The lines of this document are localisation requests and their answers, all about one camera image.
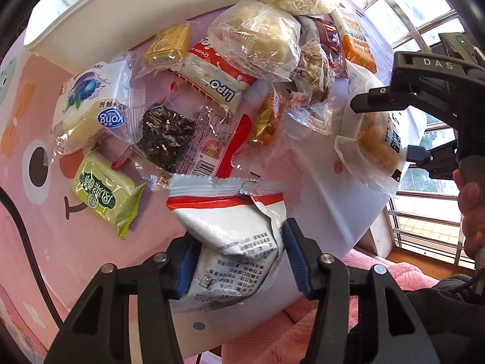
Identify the pink fluffy blanket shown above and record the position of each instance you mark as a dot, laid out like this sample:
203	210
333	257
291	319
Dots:
265	333

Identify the white red-striped snack packet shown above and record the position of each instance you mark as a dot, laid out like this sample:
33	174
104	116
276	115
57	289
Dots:
235	227

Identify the yellow snack packet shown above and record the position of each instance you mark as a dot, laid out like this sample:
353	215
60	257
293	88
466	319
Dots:
168	43

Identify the large clear bread bag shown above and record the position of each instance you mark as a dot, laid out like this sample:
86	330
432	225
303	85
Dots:
257	38

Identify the printed cartoon tablecloth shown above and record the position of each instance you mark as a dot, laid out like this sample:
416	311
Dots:
38	121

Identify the dark snack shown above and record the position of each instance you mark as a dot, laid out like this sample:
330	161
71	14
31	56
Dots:
163	136

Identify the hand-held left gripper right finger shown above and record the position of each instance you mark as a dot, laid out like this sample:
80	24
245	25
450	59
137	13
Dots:
299	258

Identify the orange white snack packet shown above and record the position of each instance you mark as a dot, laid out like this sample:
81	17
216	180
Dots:
356	45

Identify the white fried snack packet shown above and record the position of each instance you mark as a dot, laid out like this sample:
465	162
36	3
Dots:
375	140

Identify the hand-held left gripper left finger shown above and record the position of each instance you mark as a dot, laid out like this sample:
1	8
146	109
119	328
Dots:
185	269

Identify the clear red white wrapper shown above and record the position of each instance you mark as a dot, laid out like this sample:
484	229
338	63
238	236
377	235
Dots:
227	136

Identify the brown nut ball packet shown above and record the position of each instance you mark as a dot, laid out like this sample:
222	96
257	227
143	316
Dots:
312	68

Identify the small orange snack packet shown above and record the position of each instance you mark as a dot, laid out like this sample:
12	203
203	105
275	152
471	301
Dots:
267	117

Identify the dark red snack packet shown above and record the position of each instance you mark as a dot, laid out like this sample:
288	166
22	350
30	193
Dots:
329	36

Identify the green snack packet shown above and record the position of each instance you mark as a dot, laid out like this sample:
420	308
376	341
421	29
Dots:
102	189

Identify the metal window railing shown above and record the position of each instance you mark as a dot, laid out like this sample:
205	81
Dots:
416	235

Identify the pink quilt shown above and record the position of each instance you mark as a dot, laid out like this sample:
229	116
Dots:
22	273

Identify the blueberry cake packet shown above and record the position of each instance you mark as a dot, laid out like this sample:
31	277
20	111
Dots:
91	94

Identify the person's right hand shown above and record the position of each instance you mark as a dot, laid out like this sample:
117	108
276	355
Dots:
471	212

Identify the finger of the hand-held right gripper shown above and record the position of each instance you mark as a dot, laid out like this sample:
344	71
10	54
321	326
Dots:
379	100
441	161

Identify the white red cream biscuit packet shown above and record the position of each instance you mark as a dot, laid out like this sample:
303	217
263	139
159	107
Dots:
212	76

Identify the white plastic storage bin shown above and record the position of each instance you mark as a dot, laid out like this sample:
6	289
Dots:
94	7

